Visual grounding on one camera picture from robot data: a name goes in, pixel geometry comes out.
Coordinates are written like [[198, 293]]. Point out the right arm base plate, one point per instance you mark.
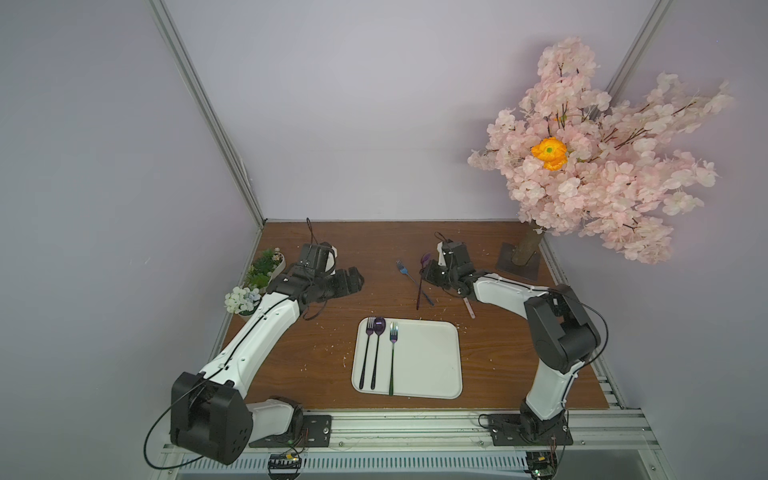
[[510, 431]]

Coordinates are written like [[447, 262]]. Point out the orange artificial flower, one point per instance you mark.
[[552, 153]]

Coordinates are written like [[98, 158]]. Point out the succulents in white planter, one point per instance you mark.
[[261, 271]]

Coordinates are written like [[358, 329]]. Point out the purple fork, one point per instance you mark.
[[369, 330]]

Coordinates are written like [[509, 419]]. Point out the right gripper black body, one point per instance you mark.
[[437, 274]]

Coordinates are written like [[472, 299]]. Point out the small white flower pot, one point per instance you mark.
[[242, 301]]

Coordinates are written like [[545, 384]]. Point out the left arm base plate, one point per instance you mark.
[[314, 432]]

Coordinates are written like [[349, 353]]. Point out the rainbow iridescent fork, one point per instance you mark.
[[394, 336]]

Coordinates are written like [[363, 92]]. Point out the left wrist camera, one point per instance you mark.
[[317, 259]]

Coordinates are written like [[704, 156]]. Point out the aluminium frame rail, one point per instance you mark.
[[614, 443]]

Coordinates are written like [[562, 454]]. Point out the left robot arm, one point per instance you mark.
[[209, 414]]

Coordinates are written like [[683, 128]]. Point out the pink cherry blossom tree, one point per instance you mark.
[[621, 178]]

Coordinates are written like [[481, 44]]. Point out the silver spoon pink handle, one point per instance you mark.
[[469, 308]]

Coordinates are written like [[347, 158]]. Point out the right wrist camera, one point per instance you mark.
[[454, 255]]

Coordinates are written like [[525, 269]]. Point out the white square tray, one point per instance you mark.
[[427, 360]]

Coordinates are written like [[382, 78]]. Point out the purple spoon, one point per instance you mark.
[[425, 258], [379, 327]]

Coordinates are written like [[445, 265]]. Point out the blue fork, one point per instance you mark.
[[414, 281]]

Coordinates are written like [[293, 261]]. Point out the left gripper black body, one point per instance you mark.
[[338, 282]]

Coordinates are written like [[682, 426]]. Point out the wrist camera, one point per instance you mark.
[[317, 259], [454, 255]]

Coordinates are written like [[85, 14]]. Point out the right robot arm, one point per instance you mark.
[[562, 332]]

